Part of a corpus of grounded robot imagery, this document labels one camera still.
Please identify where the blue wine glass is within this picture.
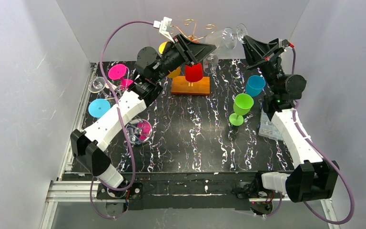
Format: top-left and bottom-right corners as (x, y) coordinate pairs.
(245, 75), (266, 97)

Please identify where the clear ribbed wine glass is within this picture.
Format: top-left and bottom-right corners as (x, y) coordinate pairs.
(205, 23), (248, 56)

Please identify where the green wine glass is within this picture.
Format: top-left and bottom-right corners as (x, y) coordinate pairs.
(229, 94), (254, 126)

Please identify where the teal wine glass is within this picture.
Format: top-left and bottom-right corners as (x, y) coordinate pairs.
(88, 99), (111, 118)

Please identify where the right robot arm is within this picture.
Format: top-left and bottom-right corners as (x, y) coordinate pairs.
(243, 35), (338, 202)

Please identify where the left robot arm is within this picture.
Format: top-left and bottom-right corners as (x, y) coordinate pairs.
(70, 34), (216, 191)

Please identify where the orange yellow wine glass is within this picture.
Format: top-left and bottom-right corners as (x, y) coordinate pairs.
(158, 42), (181, 78)

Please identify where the clear wine glass on gold rack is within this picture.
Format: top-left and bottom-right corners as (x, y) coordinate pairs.
(203, 54), (219, 74)

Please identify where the red wine glass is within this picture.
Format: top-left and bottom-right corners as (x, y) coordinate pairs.
(185, 63), (203, 83)

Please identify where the pink wine glass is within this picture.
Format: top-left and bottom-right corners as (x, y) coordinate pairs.
(108, 64), (133, 89)

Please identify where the clear plastic screw box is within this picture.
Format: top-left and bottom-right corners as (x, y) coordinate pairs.
(258, 110), (283, 141)

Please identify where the gold wire glass rack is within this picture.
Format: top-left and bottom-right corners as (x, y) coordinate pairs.
(171, 19), (216, 96)

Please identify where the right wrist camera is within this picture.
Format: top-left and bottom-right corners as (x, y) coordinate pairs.
(278, 38), (295, 50)

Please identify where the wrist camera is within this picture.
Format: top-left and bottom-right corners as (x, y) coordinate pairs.
(278, 38), (295, 50)
(153, 17), (174, 43)

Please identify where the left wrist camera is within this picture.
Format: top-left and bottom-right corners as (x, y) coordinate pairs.
(153, 17), (174, 43)

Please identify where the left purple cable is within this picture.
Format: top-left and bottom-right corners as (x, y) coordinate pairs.
(90, 20), (155, 220)

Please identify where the purple cable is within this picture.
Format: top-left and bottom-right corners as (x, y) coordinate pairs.
(90, 20), (155, 220)
(288, 45), (355, 225)

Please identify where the silver wire glass rack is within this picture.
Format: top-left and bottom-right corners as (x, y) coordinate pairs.
(116, 81), (153, 145)

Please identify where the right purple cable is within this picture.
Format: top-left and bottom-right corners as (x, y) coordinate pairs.
(288, 45), (355, 225)

